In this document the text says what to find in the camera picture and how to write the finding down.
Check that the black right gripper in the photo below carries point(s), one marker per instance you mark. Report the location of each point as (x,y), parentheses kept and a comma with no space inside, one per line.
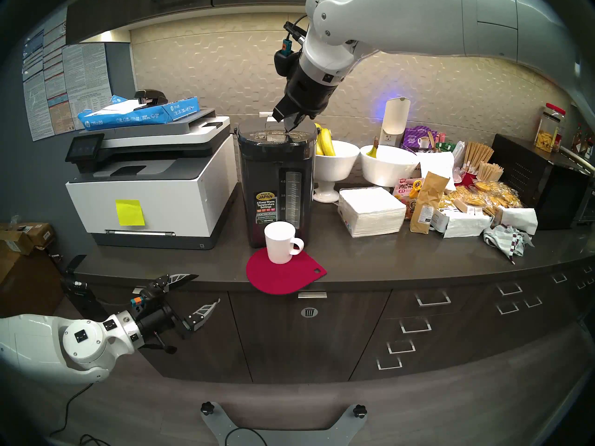
(309,89)

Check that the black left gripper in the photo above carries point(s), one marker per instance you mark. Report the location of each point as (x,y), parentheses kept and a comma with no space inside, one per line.
(162,322)

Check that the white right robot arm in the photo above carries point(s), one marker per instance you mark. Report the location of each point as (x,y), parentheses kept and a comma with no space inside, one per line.
(418,22)

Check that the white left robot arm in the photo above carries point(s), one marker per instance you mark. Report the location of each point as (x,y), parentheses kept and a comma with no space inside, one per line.
(46,343)

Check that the black hot water dispenser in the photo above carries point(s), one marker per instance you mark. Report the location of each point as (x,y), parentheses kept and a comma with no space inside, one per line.
(274,171)

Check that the red cup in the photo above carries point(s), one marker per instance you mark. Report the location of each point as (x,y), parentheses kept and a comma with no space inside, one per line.
(466,179)

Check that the yellow banana bunch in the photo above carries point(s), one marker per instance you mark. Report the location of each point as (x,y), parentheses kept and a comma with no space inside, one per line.
(327,143)

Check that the single yellow banana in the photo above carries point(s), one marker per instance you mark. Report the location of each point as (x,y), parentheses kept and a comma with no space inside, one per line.
(373,150)

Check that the red teardrop silicone mat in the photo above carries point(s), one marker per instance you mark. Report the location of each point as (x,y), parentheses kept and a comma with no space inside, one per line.
(283,278)

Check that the yellow sticky note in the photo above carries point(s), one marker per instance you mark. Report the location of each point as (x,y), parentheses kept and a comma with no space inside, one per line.
(130,213)

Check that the white grey office printer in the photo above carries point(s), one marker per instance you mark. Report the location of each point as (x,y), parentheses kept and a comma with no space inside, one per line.
(162,199)

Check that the black upright floor object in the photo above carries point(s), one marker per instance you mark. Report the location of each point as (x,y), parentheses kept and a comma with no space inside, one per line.
(83,296)

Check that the white plug-in night light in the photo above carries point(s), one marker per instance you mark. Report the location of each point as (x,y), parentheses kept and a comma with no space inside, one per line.
(395,117)

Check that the white ceramic mug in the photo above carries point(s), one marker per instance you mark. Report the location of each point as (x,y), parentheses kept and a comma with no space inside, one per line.
(279,245)

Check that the black star knob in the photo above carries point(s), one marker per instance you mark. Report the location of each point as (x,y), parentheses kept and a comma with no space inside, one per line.
(207,408)
(359,411)

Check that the large white bowl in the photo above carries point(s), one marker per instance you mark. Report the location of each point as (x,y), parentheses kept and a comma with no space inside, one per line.
(390,168)

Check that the oval trash bin label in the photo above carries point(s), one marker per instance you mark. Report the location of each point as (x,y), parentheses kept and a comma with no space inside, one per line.
(309,312)

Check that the purple coffee bag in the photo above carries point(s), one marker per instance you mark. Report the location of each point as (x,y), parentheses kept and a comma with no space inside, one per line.
(413,137)

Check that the white napkin stack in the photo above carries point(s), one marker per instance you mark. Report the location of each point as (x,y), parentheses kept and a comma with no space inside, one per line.
(372,213)

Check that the pink snack packet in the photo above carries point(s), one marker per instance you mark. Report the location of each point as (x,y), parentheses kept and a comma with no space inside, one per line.
(402,190)

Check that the black stapler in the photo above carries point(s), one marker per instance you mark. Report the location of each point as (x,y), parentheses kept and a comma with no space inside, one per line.
(151,95)

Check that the yellow round clip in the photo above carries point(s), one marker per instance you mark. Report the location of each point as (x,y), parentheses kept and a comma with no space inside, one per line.
(416,187)

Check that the dark lower cabinet unit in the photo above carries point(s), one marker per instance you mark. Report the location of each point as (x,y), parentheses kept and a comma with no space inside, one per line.
(325,347)

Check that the blue printer paper ream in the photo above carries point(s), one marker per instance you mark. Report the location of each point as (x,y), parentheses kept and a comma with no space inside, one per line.
(139,117)

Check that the white upright paper bag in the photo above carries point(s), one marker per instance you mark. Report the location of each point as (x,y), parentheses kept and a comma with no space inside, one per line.
(437,166)

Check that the large cardboard box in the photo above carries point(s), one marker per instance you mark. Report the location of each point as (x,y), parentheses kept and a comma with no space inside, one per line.
(28,285)

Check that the green tea packets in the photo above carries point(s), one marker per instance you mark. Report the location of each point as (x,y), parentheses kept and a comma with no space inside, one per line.
(446,145)

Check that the small cardboard box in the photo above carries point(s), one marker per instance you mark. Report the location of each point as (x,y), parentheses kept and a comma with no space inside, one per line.
(14,243)
(39,233)

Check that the brown paper coffee bag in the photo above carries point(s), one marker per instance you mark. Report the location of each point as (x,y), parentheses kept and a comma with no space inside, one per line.
(427,203)

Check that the tall wooden stirrer bundle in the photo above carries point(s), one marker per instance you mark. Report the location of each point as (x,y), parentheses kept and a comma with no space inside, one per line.
(478,157)

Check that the grey text notice poster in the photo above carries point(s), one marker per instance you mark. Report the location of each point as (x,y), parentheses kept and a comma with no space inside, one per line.
(88,82)

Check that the white printed carton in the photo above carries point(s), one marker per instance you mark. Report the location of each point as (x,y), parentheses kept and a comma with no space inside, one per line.
(465,224)

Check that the short wooden stirrer bundle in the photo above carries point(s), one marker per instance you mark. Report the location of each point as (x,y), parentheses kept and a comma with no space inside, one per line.
(490,172)

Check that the yellow snack bag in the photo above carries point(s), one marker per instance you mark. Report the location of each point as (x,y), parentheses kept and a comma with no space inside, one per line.
(492,194)

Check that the crumpled striped cloth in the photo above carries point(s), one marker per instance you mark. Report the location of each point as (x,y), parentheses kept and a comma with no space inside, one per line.
(504,240)

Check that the colourful notice poster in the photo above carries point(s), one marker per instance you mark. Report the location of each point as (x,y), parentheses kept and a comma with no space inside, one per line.
(39,92)

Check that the white folded paper bag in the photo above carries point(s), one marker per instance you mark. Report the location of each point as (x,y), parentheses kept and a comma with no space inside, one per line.
(520,219)

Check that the red lidded glass jar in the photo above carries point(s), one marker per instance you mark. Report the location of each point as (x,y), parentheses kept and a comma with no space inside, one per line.
(547,131)

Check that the black microwave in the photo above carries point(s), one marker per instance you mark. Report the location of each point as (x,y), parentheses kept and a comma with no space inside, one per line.
(544,189)

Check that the sauce bottles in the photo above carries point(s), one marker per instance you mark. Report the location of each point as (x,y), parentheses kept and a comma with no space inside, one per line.
(581,141)

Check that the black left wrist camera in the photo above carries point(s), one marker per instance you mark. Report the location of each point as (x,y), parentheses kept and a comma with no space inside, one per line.
(148,297)

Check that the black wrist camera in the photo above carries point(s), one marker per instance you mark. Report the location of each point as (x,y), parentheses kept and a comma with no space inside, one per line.
(148,297)
(286,59)

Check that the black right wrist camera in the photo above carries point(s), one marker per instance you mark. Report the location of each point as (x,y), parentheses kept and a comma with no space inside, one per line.
(286,59)

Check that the white pedestal bowl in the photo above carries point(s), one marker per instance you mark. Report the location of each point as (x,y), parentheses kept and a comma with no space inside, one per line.
(332,166)

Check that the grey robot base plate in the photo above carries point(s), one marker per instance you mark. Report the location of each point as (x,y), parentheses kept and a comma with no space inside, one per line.
(283,436)

